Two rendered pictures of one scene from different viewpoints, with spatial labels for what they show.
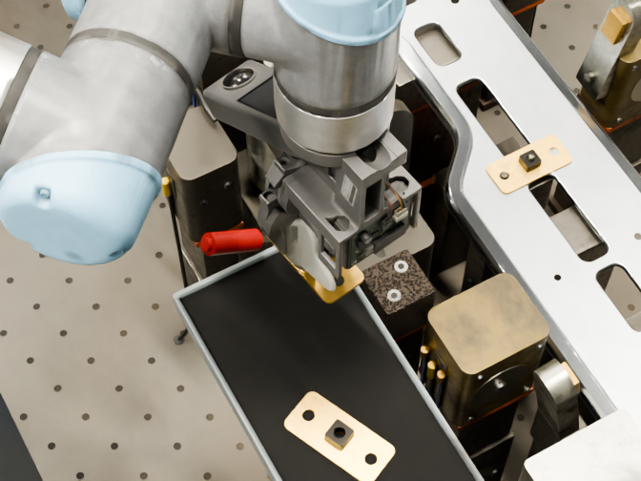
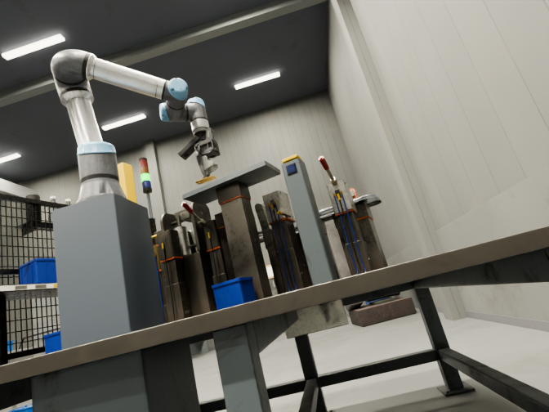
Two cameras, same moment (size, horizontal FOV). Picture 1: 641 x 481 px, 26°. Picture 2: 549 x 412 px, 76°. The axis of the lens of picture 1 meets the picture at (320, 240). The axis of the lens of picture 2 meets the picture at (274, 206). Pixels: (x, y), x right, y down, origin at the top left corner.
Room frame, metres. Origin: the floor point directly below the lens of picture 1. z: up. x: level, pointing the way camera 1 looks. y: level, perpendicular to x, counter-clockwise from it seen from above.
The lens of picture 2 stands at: (-0.66, 0.68, 0.68)
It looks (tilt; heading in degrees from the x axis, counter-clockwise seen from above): 16 degrees up; 320
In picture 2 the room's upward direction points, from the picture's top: 14 degrees counter-clockwise
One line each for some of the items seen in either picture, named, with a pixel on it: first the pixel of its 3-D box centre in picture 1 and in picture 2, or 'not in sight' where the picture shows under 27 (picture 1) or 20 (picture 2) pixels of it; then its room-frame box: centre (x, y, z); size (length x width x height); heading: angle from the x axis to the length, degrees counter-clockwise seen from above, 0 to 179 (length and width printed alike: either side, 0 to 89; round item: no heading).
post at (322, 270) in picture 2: not in sight; (309, 221); (0.18, -0.15, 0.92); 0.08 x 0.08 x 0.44; 29
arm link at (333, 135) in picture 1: (339, 88); (200, 128); (0.52, -0.01, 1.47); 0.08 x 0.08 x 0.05
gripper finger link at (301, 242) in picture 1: (313, 260); (207, 165); (0.50, 0.01, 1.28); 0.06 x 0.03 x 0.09; 38
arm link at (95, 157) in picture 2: not in sight; (98, 163); (0.50, 0.41, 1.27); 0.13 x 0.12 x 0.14; 165
